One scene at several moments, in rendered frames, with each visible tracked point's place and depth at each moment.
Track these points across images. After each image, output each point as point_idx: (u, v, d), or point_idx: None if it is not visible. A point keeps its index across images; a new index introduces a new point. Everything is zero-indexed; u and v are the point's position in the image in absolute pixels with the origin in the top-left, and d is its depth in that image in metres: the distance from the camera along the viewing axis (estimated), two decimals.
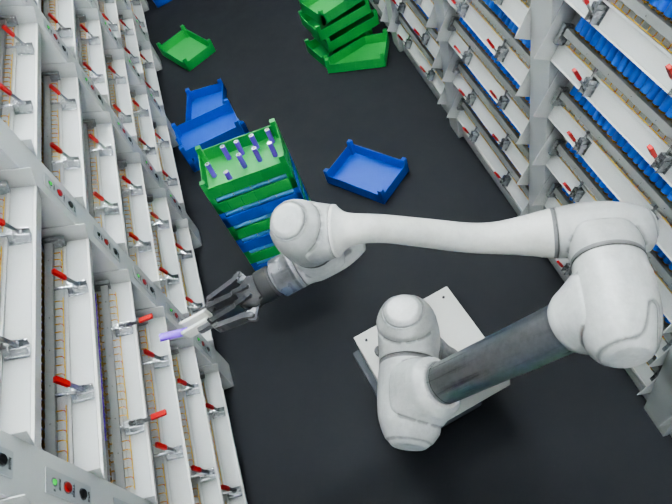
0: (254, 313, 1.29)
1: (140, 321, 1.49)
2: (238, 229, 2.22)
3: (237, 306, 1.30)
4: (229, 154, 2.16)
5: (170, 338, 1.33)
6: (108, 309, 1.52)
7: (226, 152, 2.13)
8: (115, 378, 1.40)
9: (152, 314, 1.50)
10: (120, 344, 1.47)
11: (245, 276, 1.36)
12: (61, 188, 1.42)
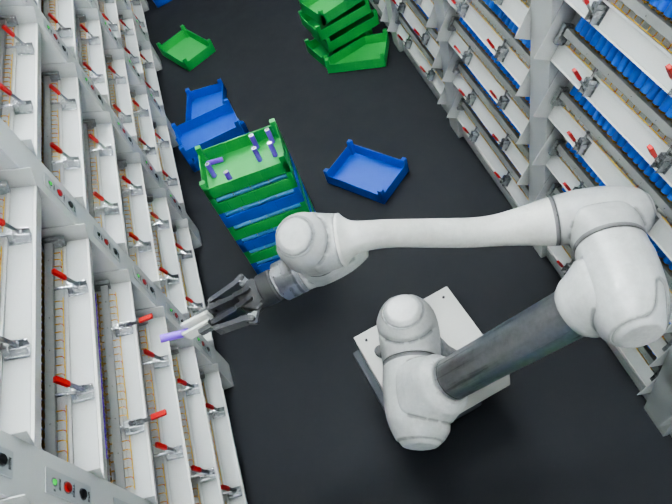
0: (255, 316, 1.28)
1: (140, 321, 1.49)
2: (238, 229, 2.22)
3: (238, 309, 1.30)
4: (219, 157, 2.16)
5: None
6: (108, 309, 1.52)
7: (213, 163, 2.16)
8: (115, 378, 1.40)
9: (152, 314, 1.50)
10: (120, 344, 1.47)
11: (247, 279, 1.36)
12: (61, 188, 1.42)
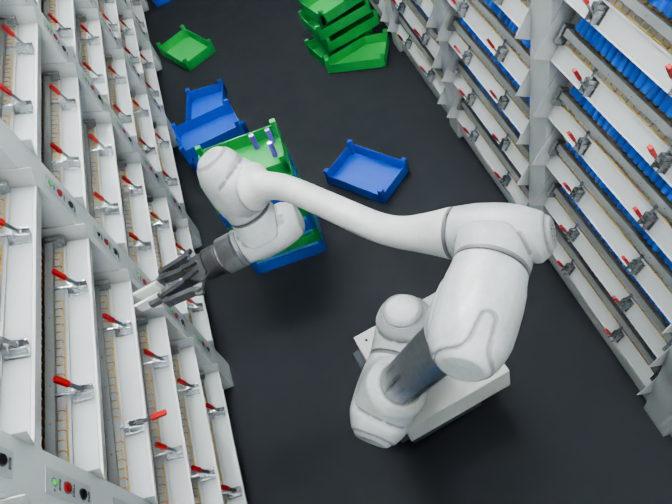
0: (194, 254, 1.46)
1: (112, 322, 1.46)
2: None
3: None
4: None
5: None
6: (99, 310, 1.51)
7: None
8: (107, 379, 1.39)
9: (103, 313, 1.44)
10: (112, 345, 1.47)
11: (201, 286, 1.39)
12: (61, 188, 1.42)
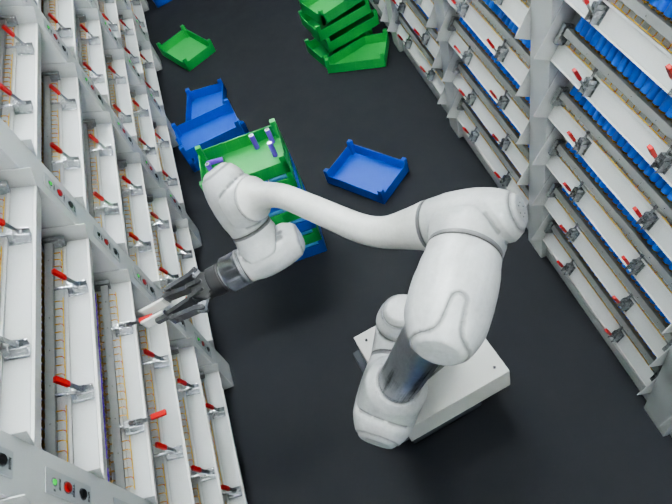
0: (199, 272, 1.52)
1: (140, 321, 1.49)
2: None
3: None
4: (219, 157, 2.16)
5: None
6: (108, 309, 1.52)
7: (213, 163, 2.16)
8: (115, 378, 1.40)
9: (152, 314, 1.50)
10: (120, 344, 1.47)
11: (205, 304, 1.44)
12: (61, 188, 1.42)
